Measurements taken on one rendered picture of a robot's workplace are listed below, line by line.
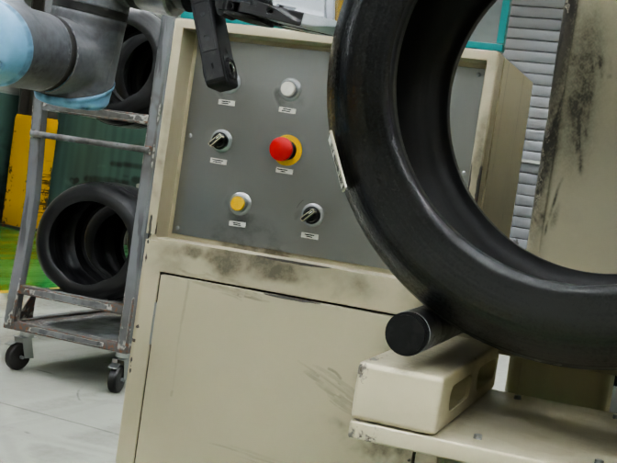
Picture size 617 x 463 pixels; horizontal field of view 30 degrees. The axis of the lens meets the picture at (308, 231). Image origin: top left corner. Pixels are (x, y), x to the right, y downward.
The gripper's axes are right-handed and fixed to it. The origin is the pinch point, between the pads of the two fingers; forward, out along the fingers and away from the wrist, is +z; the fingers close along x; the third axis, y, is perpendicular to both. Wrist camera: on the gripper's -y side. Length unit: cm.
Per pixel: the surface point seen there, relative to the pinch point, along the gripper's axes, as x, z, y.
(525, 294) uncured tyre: -11.6, 28.5, -21.4
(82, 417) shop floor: 264, -152, -137
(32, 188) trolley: 312, -224, -65
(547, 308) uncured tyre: -11.5, 30.9, -22.1
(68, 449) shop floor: 220, -132, -135
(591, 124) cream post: 25.9, 26.6, -1.9
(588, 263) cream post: 25.9, 30.7, -18.9
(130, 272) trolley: 308, -167, -87
